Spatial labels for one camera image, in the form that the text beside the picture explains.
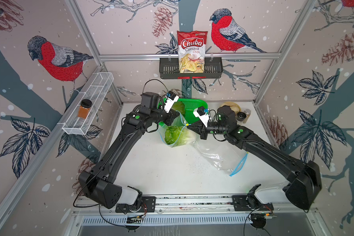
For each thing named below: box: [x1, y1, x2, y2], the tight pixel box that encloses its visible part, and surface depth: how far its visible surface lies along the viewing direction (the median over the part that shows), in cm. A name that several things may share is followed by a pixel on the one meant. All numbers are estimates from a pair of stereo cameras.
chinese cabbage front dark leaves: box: [164, 125, 183, 145], surface depth 74 cm
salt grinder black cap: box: [236, 111, 247, 122], surface depth 100 cm
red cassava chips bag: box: [177, 30, 208, 74], surface depth 87 cm
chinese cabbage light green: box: [172, 126, 196, 148], surface depth 76 cm
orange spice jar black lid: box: [77, 98, 93, 120], surface depth 68 cm
